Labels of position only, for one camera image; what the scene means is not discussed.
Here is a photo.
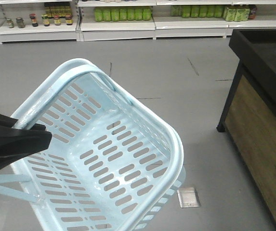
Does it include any green bottle row right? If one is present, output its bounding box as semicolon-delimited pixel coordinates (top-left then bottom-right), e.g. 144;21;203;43
171;5;252;22

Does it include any white store shelving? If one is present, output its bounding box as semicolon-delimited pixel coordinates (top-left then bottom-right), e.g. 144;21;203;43
0;0;276;44

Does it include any green-lid sauce jar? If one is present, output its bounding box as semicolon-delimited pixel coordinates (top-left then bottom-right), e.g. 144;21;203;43
6;18;14;28

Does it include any dark pickle jar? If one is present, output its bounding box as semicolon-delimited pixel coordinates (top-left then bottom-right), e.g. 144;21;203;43
16;17;26;28

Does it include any yellow-label sauce jar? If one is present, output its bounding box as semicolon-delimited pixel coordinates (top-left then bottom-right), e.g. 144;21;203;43
41;14;50;26

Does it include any metal floor outlet plate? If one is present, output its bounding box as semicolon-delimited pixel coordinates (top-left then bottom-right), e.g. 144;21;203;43
177;187;201;208

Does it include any red-lid dark sauce jar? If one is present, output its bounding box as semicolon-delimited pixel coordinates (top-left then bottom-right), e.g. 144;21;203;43
29;13;39;27

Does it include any light blue plastic basket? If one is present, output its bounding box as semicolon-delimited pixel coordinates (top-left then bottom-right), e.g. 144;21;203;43
0;58;186;231

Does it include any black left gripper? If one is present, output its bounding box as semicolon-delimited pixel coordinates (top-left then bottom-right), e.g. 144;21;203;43
0;125;52;170

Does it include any green bottle row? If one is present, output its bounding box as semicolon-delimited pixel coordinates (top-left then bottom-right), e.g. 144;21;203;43
93;6;153;22
171;5;252;22

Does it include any green bottle row centre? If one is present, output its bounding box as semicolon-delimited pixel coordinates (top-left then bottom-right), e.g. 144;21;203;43
93;6;153;22

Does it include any black wooden fruit display table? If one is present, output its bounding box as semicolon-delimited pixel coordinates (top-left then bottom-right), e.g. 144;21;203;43
217;29;276;224

